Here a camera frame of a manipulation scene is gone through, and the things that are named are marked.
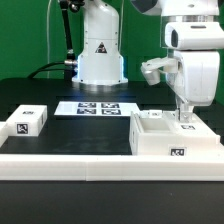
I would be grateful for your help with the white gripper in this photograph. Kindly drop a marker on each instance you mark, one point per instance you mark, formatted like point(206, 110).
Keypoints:
point(195, 46)

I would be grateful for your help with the white cabinet door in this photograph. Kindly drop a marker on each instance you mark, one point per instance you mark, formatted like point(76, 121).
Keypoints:
point(196, 127)

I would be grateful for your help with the white cabinet body box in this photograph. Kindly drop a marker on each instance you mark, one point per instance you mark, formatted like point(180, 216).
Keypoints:
point(150, 135)

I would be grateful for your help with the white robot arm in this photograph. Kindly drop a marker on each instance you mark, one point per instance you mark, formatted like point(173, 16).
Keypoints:
point(100, 63)

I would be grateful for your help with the white cabinet top block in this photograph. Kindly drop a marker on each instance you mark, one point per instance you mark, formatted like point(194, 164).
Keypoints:
point(27, 120)

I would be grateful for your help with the white marker tag sheet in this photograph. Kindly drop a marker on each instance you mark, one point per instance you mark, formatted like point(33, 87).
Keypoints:
point(106, 109)

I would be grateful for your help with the white U-shaped obstacle fence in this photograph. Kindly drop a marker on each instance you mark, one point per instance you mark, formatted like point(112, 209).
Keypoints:
point(84, 150)

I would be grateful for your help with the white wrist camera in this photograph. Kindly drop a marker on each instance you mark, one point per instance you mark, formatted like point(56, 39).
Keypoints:
point(152, 69)

